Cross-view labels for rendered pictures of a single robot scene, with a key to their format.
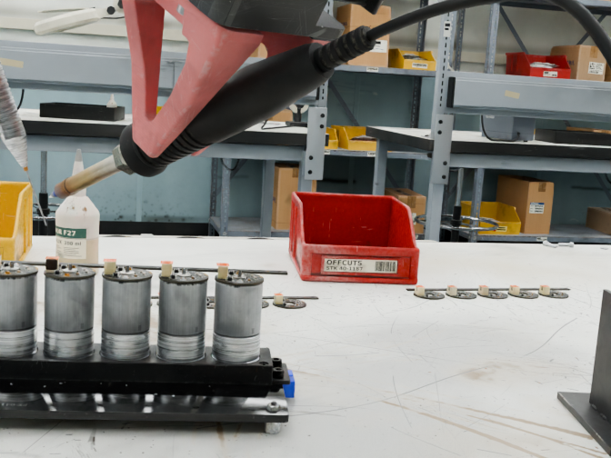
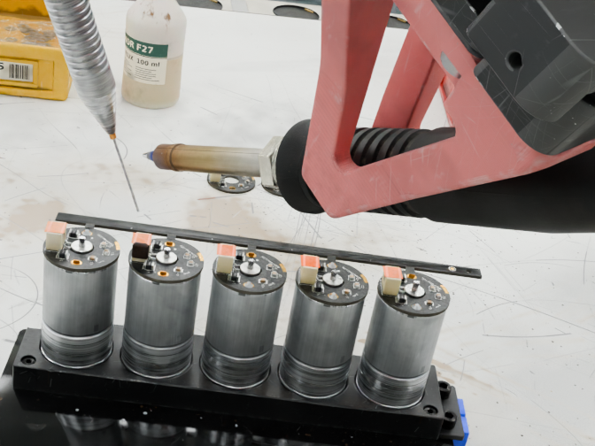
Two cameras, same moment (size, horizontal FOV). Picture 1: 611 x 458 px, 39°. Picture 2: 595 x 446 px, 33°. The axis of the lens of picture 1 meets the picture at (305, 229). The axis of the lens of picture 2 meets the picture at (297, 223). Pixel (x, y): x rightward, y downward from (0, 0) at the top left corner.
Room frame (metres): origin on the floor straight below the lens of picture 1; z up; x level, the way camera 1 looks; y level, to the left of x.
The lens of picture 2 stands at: (0.14, 0.07, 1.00)
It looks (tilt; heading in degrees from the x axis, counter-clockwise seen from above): 31 degrees down; 2
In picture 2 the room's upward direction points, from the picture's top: 10 degrees clockwise
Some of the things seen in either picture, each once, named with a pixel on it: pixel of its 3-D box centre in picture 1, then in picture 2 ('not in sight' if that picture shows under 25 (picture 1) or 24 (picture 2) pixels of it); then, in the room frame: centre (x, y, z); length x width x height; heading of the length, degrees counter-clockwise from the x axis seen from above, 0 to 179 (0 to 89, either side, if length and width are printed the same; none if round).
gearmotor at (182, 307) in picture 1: (182, 323); (320, 338); (0.42, 0.06, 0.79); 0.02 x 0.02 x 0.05
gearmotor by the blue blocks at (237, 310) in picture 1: (236, 323); (398, 348); (0.42, 0.03, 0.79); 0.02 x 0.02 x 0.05
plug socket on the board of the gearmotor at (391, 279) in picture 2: (224, 271); (393, 280); (0.42, 0.04, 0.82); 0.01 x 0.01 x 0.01; 7
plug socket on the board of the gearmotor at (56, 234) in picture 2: not in sight; (58, 235); (0.41, 0.15, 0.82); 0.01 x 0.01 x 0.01; 7
